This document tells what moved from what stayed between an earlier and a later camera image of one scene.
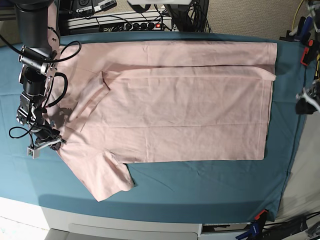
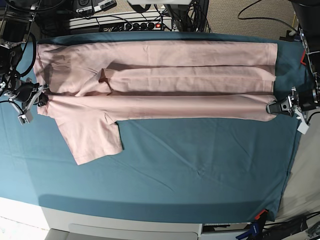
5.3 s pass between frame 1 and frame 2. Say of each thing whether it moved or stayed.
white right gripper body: moved
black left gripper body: moved
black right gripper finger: moved
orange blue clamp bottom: stayed
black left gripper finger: moved
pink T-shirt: moved
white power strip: stayed
